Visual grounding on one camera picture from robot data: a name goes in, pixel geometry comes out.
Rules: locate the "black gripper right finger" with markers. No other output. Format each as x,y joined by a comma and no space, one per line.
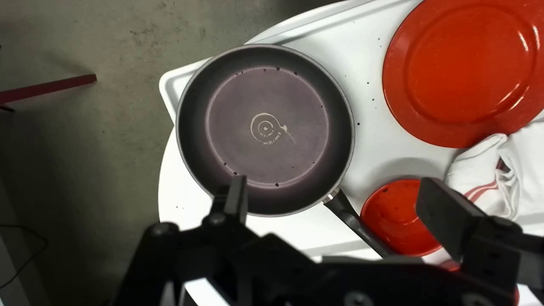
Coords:
464,227

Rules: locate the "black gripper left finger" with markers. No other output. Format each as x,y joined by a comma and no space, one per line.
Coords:
236,198

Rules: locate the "white towel with red stripes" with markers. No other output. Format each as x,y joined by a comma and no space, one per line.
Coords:
481,164

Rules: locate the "dark nonstick frying pan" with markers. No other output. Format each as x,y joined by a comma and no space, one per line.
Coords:
265,86

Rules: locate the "round white table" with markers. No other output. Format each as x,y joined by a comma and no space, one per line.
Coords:
170,188

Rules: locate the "empty red bowl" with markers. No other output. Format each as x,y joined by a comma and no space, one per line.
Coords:
391,219

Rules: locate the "large red plate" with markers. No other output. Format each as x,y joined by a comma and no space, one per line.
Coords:
464,69

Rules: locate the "dark red strip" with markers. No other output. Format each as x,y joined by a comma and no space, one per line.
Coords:
44,88

